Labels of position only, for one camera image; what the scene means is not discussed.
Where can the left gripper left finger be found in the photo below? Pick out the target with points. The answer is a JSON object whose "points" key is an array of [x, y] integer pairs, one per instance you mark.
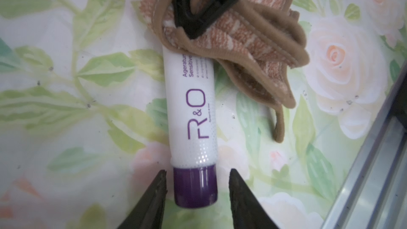
{"points": [[149, 211]]}

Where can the purple cap toothpaste tube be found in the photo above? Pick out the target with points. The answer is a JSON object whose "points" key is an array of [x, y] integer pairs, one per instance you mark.
{"points": [[190, 98]]}

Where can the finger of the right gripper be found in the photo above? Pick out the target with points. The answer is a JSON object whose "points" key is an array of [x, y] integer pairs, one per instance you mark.
{"points": [[195, 24]]}

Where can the aluminium front rail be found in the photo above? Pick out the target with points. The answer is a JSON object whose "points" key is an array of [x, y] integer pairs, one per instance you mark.
{"points": [[374, 194]]}

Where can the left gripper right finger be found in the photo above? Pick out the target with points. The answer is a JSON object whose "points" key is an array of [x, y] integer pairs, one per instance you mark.
{"points": [[247, 212]]}

